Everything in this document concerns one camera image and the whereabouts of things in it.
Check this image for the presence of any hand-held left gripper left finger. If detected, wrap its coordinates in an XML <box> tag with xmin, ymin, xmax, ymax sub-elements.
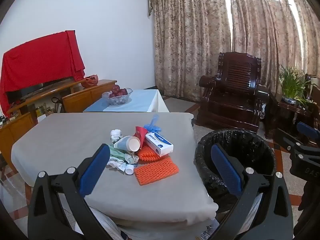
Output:
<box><xmin>27</xmin><ymin>143</ymin><xmax>111</xmax><ymax>240</ymax></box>

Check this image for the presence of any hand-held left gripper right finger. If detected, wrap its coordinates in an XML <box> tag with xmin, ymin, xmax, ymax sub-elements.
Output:
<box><xmin>211</xmin><ymin>143</ymin><xmax>293</xmax><ymax>240</ymax></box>

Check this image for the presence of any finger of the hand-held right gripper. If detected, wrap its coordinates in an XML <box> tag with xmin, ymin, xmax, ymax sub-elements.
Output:
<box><xmin>274</xmin><ymin>121</ymin><xmax>320</xmax><ymax>153</ymax></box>

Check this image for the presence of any black bagged trash bin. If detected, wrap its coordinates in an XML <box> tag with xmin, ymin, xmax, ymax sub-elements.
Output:
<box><xmin>194</xmin><ymin>128</ymin><xmax>277</xmax><ymax>213</ymax></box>

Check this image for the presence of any white paper cup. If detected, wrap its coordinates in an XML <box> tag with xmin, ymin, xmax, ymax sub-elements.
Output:
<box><xmin>114</xmin><ymin>135</ymin><xmax>141</xmax><ymax>153</ymax></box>

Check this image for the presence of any orange foam net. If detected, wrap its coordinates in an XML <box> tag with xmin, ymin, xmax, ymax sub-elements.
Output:
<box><xmin>134</xmin><ymin>156</ymin><xmax>180</xmax><ymax>186</ymax></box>
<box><xmin>137</xmin><ymin>147</ymin><xmax>160</xmax><ymax>162</ymax></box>

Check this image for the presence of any red snack packet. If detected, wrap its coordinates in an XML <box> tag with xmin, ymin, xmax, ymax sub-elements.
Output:
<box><xmin>134</xmin><ymin>126</ymin><xmax>149</xmax><ymax>148</ymax></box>

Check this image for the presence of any white and blue carton box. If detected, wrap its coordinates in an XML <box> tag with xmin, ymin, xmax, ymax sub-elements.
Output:
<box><xmin>145</xmin><ymin>132</ymin><xmax>174</xmax><ymax>157</ymax></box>

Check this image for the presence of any crumpled printed wrapper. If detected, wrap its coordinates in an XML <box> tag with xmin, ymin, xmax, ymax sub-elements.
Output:
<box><xmin>107</xmin><ymin>154</ymin><xmax>139</xmax><ymax>172</ymax></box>

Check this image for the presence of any dark wooden side table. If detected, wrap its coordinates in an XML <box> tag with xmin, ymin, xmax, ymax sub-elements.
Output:
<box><xmin>265</xmin><ymin>92</ymin><xmax>312</xmax><ymax>140</ymax></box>

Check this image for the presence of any dark wooden chair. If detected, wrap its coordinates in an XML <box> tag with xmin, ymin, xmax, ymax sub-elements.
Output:
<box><xmin>304</xmin><ymin>74</ymin><xmax>320</xmax><ymax>110</ymax></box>

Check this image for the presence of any crumpled white tissue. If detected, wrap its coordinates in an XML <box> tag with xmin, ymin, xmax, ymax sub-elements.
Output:
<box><xmin>110</xmin><ymin>129</ymin><xmax>123</xmax><ymax>142</ymax></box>

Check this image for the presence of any green potted plant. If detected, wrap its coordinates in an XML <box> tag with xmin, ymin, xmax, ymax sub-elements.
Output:
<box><xmin>279</xmin><ymin>66</ymin><xmax>313</xmax><ymax>105</ymax></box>

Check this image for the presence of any white plastic bag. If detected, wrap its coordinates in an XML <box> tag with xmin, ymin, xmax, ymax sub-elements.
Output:
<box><xmin>91</xmin><ymin>206</ymin><xmax>120</xmax><ymax>240</ymax></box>

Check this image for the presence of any blue plastic glove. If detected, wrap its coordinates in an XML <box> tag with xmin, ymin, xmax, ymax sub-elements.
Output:
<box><xmin>144</xmin><ymin>114</ymin><xmax>163</xmax><ymax>133</ymax></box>

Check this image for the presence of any wooden television cabinet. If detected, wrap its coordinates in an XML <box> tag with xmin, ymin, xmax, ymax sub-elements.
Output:
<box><xmin>0</xmin><ymin>79</ymin><xmax>117</xmax><ymax>160</ymax></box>

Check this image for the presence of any glass fruit bowl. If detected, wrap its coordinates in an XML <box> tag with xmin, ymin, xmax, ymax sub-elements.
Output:
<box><xmin>102</xmin><ymin>87</ymin><xmax>133</xmax><ymax>105</ymax></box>

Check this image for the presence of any dark wooden armchair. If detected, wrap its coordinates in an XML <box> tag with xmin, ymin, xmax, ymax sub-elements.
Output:
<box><xmin>195</xmin><ymin>51</ymin><xmax>269</xmax><ymax>134</ymax></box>

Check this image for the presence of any table with light blue cloth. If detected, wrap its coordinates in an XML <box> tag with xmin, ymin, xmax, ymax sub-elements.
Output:
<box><xmin>83</xmin><ymin>89</ymin><xmax>169</xmax><ymax>113</ymax></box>

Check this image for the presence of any red plastic bag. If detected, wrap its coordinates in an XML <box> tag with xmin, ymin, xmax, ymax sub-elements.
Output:
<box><xmin>82</xmin><ymin>74</ymin><xmax>99</xmax><ymax>88</ymax></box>

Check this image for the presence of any black television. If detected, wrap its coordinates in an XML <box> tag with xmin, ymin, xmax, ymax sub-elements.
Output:
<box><xmin>6</xmin><ymin>76</ymin><xmax>75</xmax><ymax>103</ymax></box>

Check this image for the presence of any red cloth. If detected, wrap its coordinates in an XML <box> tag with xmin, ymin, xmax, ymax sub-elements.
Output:
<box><xmin>0</xmin><ymin>30</ymin><xmax>85</xmax><ymax>117</ymax></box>

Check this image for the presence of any beige patterned curtain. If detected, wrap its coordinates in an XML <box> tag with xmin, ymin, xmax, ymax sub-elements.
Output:
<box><xmin>147</xmin><ymin>0</ymin><xmax>320</xmax><ymax>100</ymax></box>

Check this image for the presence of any black cable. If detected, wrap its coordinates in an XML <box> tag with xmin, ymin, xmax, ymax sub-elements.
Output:
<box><xmin>52</xmin><ymin>97</ymin><xmax>62</xmax><ymax>113</ymax></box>

